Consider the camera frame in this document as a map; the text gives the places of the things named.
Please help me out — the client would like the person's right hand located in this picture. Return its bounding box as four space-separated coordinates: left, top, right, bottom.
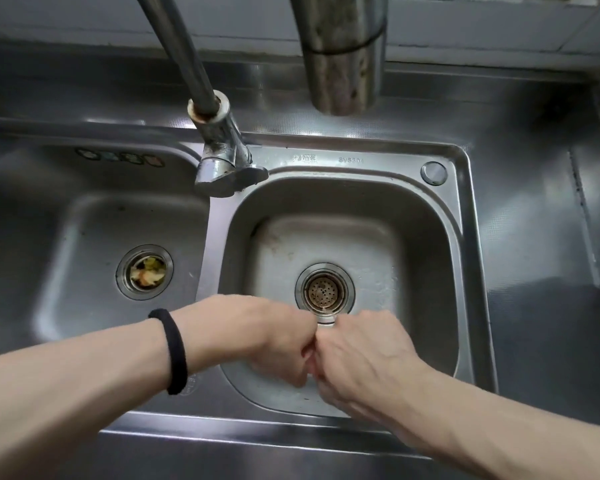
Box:
307 310 431 420

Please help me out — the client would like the person's left hand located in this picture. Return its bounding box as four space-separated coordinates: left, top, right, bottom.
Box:
184 294 320 388

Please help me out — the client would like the person's left forearm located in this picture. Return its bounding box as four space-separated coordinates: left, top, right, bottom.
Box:
0 317 193 480

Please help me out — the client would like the person's right forearm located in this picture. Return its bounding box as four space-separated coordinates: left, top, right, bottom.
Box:
380 367 600 480

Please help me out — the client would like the round perforated drain strainer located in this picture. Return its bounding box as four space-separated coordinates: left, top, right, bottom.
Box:
295 263 356 325

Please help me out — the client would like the stainless steel double sink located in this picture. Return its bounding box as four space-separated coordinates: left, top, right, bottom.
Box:
0 117 499 435

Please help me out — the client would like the drain strainer with food scraps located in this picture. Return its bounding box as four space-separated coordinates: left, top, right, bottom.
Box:
115 244 175 300

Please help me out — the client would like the round sink hole cover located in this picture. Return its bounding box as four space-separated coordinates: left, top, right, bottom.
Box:
420 161 448 187

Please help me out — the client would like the chrome swivel faucet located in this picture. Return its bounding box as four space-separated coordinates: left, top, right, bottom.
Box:
134 0 270 198

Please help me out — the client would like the tarnished vertical metal pipe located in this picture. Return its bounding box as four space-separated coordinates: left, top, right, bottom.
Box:
288 0 390 117

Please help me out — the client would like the black hair tie wristband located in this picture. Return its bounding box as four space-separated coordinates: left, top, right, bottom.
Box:
148 308 189 396

